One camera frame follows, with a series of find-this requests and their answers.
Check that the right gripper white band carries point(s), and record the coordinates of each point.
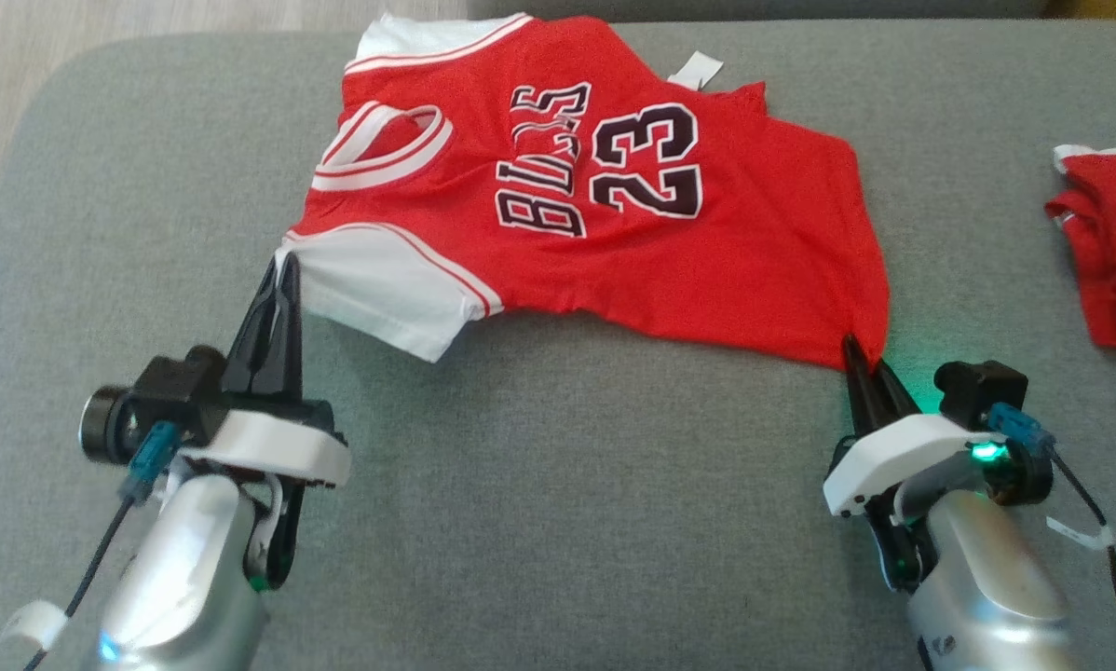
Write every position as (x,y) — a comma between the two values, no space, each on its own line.
(884,466)

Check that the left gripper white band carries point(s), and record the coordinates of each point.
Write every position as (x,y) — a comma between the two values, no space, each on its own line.
(278,443)

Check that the red shorts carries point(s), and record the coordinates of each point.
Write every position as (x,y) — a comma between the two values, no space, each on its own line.
(1112,242)

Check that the red basketball jersey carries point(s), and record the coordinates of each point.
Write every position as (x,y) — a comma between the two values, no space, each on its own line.
(614,242)

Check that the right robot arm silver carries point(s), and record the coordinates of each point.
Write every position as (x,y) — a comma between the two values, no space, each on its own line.
(986,578)

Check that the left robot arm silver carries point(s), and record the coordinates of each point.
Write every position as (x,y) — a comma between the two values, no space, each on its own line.
(185,578)

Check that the light grey sofa seat cushion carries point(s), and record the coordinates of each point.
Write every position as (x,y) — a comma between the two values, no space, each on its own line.
(800,7)

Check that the big yellow sofa backrest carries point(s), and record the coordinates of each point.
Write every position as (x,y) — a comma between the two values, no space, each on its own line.
(1108,7)

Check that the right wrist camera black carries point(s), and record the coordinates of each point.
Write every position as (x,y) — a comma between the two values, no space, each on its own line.
(982,387)

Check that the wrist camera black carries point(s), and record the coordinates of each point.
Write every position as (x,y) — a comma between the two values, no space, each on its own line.
(982,387)
(157,396)

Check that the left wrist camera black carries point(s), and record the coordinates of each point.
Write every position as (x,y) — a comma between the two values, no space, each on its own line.
(157,396)

